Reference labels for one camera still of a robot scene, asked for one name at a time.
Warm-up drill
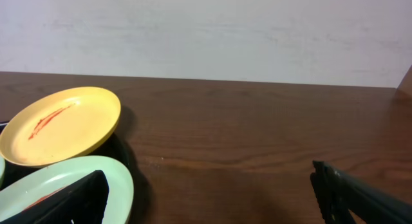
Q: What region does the yellow dirty plate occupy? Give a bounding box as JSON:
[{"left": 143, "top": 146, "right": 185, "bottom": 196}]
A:
[{"left": 1, "top": 87, "right": 122, "bottom": 167}]

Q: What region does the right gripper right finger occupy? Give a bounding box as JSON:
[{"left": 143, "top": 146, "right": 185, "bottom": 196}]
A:
[{"left": 310, "top": 161, "right": 411, "bottom": 224}]

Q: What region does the pale green plate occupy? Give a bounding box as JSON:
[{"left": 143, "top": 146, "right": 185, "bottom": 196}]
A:
[
  {"left": 0, "top": 156, "right": 6, "bottom": 185},
  {"left": 1, "top": 156, "right": 134, "bottom": 224}
]

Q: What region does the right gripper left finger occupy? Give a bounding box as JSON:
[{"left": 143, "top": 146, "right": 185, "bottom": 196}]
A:
[{"left": 1, "top": 170, "right": 109, "bottom": 224}]

